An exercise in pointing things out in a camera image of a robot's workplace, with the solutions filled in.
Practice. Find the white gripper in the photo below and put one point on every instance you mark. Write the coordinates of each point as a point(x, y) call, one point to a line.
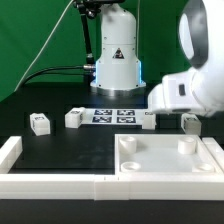
point(175, 95)

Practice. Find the white square tabletop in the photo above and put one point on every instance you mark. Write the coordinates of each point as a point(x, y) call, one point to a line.
point(163, 153)

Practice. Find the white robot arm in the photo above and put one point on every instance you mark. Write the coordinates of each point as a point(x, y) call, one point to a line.
point(198, 90)

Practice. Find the sheet of fiducial tags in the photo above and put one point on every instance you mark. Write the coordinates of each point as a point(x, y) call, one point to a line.
point(113, 116)

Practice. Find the white U-shaped obstacle fence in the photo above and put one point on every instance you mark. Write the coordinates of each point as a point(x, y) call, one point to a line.
point(121, 186)

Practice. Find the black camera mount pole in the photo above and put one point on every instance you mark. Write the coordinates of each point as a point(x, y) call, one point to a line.
point(88, 9)

